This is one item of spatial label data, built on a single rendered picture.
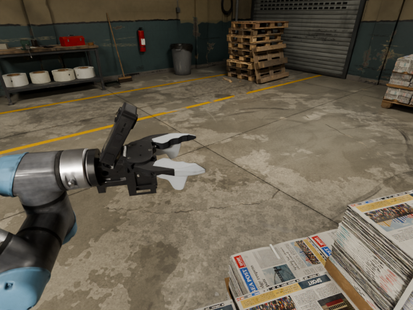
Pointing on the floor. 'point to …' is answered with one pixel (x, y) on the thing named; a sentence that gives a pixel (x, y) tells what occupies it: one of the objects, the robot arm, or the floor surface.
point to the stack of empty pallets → (246, 64)
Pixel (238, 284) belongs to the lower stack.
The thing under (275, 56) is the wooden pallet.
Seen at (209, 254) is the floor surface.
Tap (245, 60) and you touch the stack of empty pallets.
